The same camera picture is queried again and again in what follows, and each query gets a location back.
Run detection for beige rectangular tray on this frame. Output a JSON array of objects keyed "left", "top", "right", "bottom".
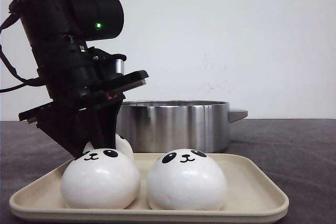
[{"left": 9, "top": 153, "right": 289, "bottom": 223}]

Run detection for stainless steel steamer pot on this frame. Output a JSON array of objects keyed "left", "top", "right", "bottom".
[{"left": 116, "top": 100, "right": 248, "bottom": 153}]

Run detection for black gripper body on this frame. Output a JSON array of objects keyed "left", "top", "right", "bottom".
[{"left": 19, "top": 34, "right": 149, "bottom": 122}]

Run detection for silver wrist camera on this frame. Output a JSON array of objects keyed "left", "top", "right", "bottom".
[{"left": 100, "top": 54, "right": 127, "bottom": 80}]

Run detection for panda bun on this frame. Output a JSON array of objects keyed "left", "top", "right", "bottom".
[
  {"left": 146, "top": 148, "right": 228, "bottom": 210},
  {"left": 61, "top": 148, "right": 141, "bottom": 209},
  {"left": 82, "top": 134, "right": 134, "bottom": 160}
]

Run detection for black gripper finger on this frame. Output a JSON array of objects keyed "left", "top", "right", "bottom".
[
  {"left": 94, "top": 95, "right": 123, "bottom": 148},
  {"left": 37, "top": 110, "right": 101, "bottom": 158}
]

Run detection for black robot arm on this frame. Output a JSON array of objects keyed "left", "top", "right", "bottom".
[{"left": 1, "top": 0, "right": 148, "bottom": 157}]

